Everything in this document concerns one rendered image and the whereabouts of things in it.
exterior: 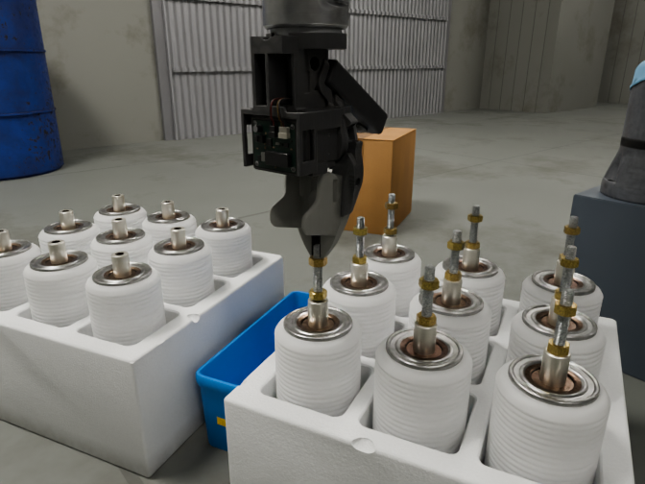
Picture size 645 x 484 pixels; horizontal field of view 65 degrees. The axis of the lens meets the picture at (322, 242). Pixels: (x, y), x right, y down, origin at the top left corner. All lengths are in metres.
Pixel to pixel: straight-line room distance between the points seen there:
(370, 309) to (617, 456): 0.28
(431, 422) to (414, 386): 0.04
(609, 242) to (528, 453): 0.56
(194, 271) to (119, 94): 2.91
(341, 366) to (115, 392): 0.31
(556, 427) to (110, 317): 0.52
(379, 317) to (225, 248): 0.34
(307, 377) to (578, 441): 0.25
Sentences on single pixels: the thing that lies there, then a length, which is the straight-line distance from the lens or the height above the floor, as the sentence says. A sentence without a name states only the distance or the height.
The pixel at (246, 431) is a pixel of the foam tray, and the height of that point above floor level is 0.15.
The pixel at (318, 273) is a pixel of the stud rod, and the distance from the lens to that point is 0.53.
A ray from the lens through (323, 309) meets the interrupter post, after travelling 0.54.
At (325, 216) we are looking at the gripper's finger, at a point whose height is 0.38.
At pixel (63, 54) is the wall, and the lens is 3.54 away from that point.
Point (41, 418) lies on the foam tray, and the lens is 0.87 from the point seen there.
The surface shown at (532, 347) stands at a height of 0.24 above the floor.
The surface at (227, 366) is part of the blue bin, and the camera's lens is 0.79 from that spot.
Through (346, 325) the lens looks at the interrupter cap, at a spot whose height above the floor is 0.25.
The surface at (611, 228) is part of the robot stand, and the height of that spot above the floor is 0.25.
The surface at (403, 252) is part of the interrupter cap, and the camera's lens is 0.77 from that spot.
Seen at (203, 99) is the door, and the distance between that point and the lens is 3.82.
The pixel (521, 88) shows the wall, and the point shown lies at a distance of 6.10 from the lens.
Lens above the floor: 0.52
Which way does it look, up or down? 20 degrees down
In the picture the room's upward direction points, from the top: straight up
